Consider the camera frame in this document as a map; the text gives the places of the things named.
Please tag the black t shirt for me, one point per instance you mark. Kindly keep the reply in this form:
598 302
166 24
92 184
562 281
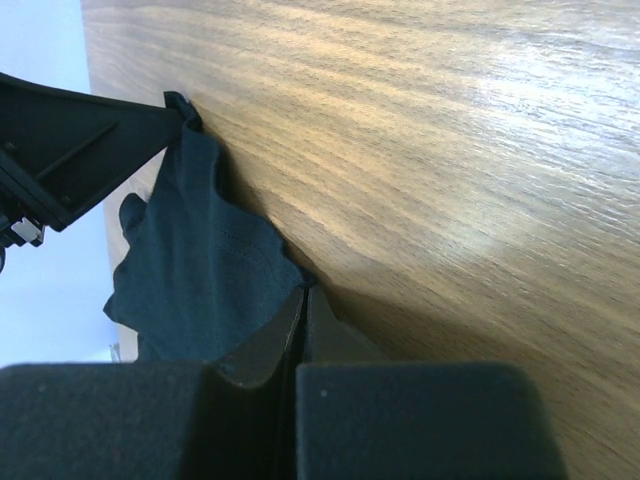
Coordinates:
201 274

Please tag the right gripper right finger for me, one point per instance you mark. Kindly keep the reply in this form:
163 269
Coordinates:
361 415

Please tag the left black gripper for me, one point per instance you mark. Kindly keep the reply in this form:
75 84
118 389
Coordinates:
63 152

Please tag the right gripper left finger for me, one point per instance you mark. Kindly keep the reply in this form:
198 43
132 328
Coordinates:
228 419

